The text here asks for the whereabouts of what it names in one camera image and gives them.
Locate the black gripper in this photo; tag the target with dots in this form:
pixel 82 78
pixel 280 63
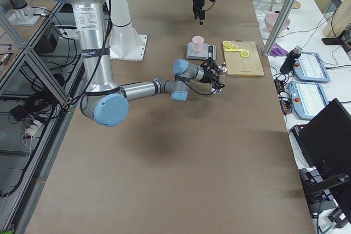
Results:
pixel 205 76
pixel 198 3

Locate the glass sauce dispenser bottle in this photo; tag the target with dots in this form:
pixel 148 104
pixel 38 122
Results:
pixel 222 70

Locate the pink plastic cup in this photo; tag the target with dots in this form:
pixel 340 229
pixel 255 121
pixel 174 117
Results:
pixel 197 42

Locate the digital kitchen scale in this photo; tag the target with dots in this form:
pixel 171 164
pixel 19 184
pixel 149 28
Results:
pixel 207 51

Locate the bamboo cutting board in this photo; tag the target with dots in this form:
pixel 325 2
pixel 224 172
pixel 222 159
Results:
pixel 243 67

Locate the yellow plastic knife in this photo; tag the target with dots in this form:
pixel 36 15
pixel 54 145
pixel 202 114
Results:
pixel 237 50

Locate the lemon slice front single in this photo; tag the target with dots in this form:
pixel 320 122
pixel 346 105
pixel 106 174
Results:
pixel 244 53

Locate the purple cloth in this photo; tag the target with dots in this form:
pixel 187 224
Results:
pixel 277 50

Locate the pink bowl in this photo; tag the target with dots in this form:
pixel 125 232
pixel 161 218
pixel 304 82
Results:
pixel 270 21

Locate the black water bottle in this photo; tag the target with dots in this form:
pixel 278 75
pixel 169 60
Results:
pixel 289 62

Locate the near teach pendant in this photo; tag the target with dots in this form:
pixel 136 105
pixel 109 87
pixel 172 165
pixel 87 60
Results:
pixel 308 99

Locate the teach pendant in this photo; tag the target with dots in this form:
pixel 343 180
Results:
pixel 308 99
pixel 309 67

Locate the far teach pendant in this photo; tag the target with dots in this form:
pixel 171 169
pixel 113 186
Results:
pixel 309 67

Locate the black monitor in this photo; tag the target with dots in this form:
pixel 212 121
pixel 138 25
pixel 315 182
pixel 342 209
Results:
pixel 325 145

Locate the white metal mount base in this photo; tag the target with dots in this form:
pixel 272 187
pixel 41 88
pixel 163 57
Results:
pixel 125 43

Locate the aluminium frame post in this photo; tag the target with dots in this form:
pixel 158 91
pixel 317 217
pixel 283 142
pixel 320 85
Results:
pixel 283 15

